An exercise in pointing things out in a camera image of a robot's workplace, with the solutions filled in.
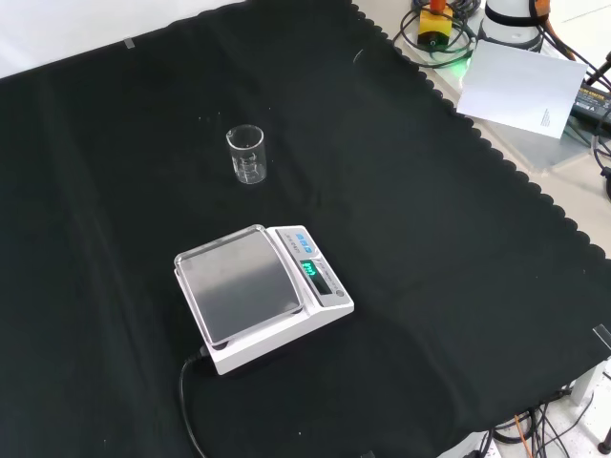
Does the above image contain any small clear glass beaker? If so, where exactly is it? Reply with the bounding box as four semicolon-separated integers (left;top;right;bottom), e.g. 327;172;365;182
225;123;266;187

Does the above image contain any white electronic balance steel pan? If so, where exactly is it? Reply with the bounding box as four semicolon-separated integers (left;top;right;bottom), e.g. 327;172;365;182
173;223;356;377

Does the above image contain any black bench cloth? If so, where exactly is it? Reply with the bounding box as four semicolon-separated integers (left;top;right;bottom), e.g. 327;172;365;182
0;0;611;458

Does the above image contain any yellow stop button box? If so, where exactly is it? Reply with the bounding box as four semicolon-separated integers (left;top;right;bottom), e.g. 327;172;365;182
416;0;455;49

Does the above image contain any pale white board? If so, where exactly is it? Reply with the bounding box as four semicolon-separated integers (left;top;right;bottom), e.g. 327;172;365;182
455;38;588;140

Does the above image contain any black power adapter yellow label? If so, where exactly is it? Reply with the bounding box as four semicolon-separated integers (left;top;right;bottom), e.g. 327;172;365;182
570;80;611;126

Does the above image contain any black balance power cable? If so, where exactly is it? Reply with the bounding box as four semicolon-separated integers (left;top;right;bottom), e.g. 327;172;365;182
178;346;211;458

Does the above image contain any orange cable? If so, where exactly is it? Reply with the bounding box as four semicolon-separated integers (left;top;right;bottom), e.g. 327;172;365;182
534;0;576;62

